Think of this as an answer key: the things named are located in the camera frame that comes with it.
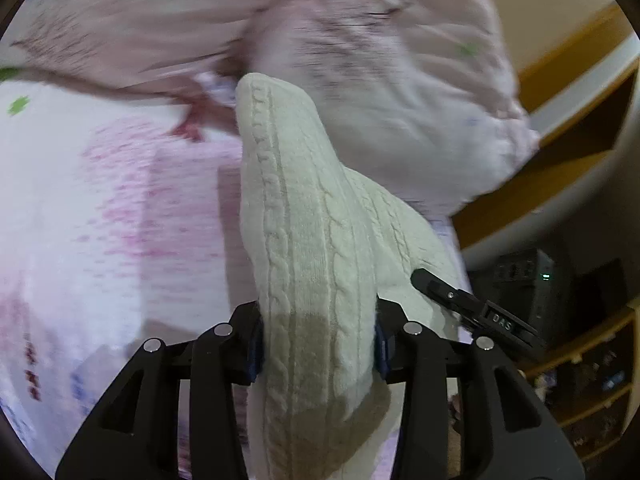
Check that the lavender print bed sheet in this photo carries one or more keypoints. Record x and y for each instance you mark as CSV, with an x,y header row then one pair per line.
x,y
114,229

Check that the pink floral pillow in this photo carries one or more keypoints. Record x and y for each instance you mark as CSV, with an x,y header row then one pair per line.
x,y
418,95

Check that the black electronic box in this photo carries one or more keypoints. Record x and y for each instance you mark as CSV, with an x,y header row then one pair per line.
x,y
521,283

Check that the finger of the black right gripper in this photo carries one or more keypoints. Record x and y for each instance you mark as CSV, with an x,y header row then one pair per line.
x,y
483,316

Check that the wooden shelf unit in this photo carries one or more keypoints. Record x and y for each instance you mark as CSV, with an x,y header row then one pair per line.
x,y
591,385

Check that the wooden bed frame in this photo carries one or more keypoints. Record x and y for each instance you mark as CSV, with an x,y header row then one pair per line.
x,y
583,98

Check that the cream cable-knit cardigan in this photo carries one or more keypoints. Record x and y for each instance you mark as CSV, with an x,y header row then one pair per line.
x,y
326,244

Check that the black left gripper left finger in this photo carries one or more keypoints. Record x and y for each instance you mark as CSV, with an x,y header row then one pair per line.
x,y
133,430

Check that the white floral duvet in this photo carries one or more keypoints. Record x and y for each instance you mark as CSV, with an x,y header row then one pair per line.
x,y
155,46

